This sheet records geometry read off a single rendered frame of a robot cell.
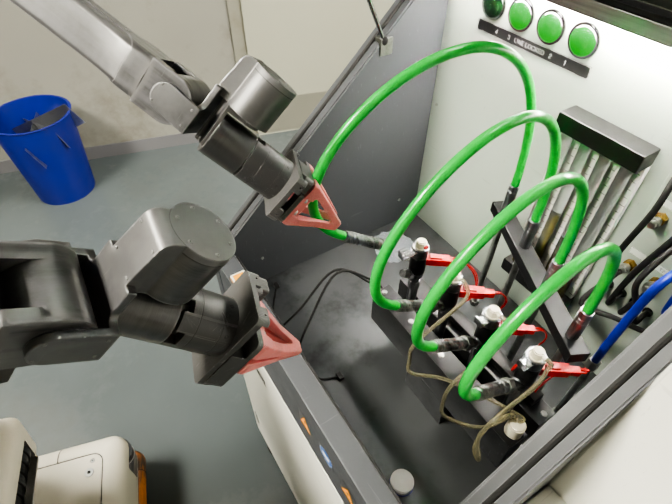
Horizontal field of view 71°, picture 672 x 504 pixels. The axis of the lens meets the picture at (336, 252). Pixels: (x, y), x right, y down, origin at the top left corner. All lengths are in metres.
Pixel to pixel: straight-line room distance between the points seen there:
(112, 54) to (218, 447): 1.45
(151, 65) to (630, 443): 0.69
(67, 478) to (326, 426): 1.00
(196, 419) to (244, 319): 1.47
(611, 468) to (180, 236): 0.56
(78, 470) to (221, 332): 1.23
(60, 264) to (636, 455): 0.61
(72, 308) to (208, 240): 0.10
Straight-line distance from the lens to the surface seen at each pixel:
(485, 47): 0.65
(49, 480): 1.65
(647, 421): 0.64
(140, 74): 0.60
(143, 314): 0.40
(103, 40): 0.63
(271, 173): 0.58
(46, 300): 0.36
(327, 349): 0.98
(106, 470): 1.60
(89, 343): 0.38
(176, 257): 0.35
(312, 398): 0.80
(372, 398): 0.93
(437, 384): 0.84
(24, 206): 3.05
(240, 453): 1.81
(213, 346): 0.44
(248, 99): 0.56
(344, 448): 0.76
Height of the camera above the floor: 1.66
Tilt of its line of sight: 46 degrees down
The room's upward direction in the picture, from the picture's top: straight up
